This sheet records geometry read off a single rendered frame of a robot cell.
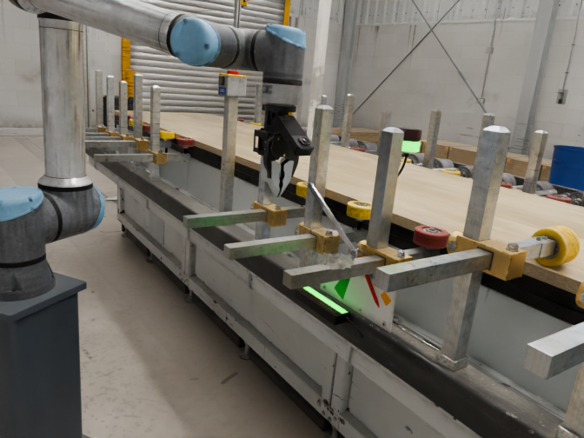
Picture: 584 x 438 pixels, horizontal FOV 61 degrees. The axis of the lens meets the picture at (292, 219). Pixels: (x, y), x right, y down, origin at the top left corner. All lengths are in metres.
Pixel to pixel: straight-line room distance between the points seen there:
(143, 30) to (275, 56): 0.28
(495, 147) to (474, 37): 8.84
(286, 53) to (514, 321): 0.77
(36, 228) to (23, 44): 7.42
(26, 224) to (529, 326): 1.24
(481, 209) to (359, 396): 0.94
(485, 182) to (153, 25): 0.72
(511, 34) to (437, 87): 1.58
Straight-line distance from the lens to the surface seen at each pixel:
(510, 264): 0.94
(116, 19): 1.20
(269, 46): 1.14
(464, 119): 9.68
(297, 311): 1.50
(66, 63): 1.53
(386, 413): 1.66
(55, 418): 1.73
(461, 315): 1.03
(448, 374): 1.07
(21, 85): 8.82
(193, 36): 1.06
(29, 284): 1.51
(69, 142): 1.55
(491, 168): 0.95
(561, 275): 1.13
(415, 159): 3.08
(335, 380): 1.76
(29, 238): 1.49
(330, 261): 1.05
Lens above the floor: 1.23
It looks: 16 degrees down
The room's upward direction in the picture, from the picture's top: 5 degrees clockwise
